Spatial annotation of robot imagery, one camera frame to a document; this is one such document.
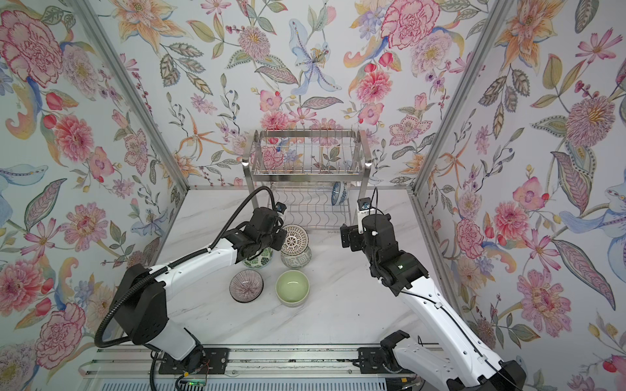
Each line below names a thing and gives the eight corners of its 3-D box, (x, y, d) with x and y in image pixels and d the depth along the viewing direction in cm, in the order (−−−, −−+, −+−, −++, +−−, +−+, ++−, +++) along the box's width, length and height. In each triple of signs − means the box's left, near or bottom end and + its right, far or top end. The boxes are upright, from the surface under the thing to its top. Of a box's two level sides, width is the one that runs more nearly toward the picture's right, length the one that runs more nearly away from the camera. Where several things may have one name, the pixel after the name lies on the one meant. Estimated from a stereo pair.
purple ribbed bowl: (230, 304, 86) (226, 299, 82) (236, 275, 93) (233, 269, 89) (261, 304, 86) (259, 299, 82) (265, 275, 93) (263, 269, 89)
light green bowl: (276, 310, 85) (273, 300, 78) (279, 281, 92) (276, 270, 85) (309, 310, 85) (309, 300, 78) (310, 281, 92) (309, 270, 85)
